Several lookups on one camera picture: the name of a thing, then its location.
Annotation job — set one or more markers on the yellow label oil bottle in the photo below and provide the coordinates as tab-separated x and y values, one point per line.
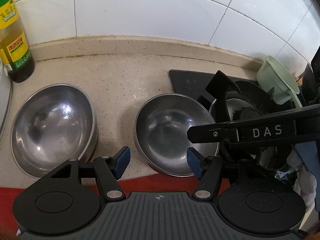
16	56

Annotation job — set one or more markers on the black wok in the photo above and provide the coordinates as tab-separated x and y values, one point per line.
310	90

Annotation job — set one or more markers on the steel bowl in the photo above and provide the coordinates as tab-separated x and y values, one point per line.
56	123
160	132

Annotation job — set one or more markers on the black gas stove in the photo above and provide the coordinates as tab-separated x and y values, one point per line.
230	98

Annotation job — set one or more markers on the white rotating condiment rack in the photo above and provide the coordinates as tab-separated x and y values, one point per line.
5	97

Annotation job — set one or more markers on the green plastic funnel cup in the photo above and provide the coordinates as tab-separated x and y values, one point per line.
275	78

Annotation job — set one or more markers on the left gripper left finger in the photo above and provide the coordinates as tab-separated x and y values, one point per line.
106	170

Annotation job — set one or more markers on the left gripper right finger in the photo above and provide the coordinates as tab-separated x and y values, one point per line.
209	171

